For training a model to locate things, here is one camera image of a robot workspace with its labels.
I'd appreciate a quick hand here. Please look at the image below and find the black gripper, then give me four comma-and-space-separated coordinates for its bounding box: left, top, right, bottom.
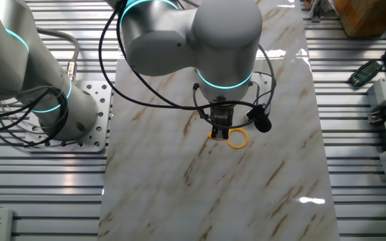
208, 105, 236, 141

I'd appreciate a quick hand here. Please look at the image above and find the yellow bubble ring wand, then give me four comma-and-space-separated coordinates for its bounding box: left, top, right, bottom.
208, 128, 249, 150

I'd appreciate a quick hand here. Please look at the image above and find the marble pattern board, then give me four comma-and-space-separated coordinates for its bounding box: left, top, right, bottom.
97, 0, 341, 241

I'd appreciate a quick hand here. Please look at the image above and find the black metal clamp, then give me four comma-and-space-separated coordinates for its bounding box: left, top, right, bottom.
308, 0, 326, 23

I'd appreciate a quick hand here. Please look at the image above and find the black remote control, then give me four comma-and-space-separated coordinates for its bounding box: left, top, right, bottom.
348, 60, 384, 88

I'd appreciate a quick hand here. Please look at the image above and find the grey control box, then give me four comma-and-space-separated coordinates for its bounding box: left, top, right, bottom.
367, 77, 386, 111

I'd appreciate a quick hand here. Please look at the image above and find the brown cardboard box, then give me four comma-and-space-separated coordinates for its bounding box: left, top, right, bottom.
333, 0, 386, 37

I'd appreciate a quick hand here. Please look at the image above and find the black cable plug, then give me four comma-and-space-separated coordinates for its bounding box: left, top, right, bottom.
246, 104, 273, 133

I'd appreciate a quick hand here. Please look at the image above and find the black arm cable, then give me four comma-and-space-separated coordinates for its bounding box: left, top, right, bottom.
98, 0, 257, 111

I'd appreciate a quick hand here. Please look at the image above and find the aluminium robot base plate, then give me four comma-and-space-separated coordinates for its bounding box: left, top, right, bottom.
21, 80, 113, 154

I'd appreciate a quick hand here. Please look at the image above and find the black base cable bundle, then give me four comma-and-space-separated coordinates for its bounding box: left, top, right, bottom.
0, 85, 70, 148

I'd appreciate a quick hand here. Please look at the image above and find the grey base cable with connector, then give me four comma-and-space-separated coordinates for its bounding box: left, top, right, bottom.
35, 28, 82, 83

